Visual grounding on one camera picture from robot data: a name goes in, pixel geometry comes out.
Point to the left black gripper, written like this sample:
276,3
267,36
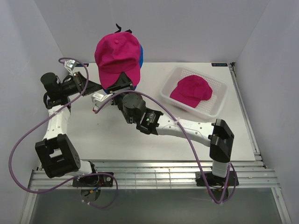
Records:
91,87

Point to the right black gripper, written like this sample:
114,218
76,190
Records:
123,83

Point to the magenta cap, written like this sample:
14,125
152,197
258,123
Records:
118,58
191,90

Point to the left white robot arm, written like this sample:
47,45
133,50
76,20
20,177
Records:
56,153

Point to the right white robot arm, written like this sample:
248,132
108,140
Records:
217,136

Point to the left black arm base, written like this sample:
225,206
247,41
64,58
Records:
93,181

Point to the white plastic basket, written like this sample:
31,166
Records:
205,109

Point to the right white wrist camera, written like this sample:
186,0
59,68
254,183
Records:
100,100

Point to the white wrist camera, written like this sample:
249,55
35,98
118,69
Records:
100,100
69,66

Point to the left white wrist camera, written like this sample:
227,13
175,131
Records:
69,66

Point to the aluminium frame rails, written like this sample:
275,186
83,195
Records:
168,172

